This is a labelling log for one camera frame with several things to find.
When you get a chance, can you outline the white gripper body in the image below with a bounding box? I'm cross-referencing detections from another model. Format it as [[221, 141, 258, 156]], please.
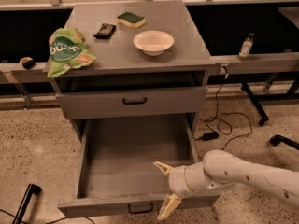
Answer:
[[168, 166, 189, 198]]

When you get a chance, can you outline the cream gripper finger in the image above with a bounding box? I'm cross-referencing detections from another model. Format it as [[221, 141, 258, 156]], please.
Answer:
[[157, 194, 182, 221], [153, 161, 173, 175]]

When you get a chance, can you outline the grey drawer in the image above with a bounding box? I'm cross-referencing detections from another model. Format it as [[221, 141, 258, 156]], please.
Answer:
[[57, 113, 221, 218], [56, 87, 207, 119]]

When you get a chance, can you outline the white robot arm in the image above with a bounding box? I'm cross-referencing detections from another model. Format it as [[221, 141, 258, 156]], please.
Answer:
[[153, 150, 299, 220]]

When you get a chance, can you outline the grey drawer cabinet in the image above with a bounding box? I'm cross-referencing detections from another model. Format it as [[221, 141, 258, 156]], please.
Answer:
[[50, 0, 211, 141]]

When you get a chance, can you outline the black power adapter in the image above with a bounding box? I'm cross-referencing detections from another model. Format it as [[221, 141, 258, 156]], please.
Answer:
[[202, 131, 219, 141]]

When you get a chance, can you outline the black chair leg right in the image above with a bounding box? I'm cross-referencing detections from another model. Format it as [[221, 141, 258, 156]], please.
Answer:
[[269, 134, 299, 150]]

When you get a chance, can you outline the black table leg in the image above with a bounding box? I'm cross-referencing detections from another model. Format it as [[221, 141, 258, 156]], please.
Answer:
[[241, 82, 269, 126]]

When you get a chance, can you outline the white bowl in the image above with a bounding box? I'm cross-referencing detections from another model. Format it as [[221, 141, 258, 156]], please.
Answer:
[[133, 30, 174, 56]]

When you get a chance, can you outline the black stand leg left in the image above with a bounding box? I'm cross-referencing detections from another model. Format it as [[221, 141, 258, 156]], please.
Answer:
[[12, 184, 42, 224]]

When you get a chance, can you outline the small clear bottle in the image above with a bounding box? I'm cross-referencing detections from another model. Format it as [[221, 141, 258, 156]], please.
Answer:
[[238, 33, 255, 61]]

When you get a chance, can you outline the black snack packet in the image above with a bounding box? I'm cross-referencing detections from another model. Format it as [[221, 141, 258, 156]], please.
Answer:
[[93, 23, 116, 39]]

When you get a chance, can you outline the green yellow sponge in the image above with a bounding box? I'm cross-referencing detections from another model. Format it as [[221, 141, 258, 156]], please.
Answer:
[[117, 12, 146, 29]]

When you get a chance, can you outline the green chip bag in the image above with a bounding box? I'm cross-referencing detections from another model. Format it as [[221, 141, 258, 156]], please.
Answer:
[[47, 28, 96, 78]]

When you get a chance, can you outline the black yellow tape measure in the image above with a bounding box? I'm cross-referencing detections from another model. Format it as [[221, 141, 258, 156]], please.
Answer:
[[20, 57, 36, 69]]

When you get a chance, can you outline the black power cable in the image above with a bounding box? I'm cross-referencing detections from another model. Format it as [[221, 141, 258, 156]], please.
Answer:
[[193, 75, 254, 152]]

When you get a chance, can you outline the grey side rail shelf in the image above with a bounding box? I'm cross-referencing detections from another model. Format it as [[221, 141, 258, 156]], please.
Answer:
[[0, 51, 299, 84]]

